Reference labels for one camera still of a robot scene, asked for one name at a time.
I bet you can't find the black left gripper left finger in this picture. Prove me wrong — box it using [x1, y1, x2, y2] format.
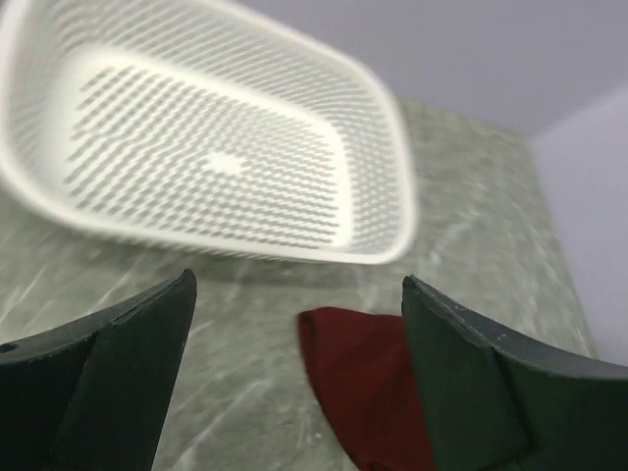
[1, 270, 197, 470]

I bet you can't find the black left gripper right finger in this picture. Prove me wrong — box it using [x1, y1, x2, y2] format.
[401, 276, 627, 471]

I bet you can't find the dark red t-shirt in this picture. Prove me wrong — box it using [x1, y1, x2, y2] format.
[296, 307, 436, 471]

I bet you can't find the white perforated plastic basket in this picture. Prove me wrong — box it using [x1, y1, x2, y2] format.
[1, 1, 420, 265]

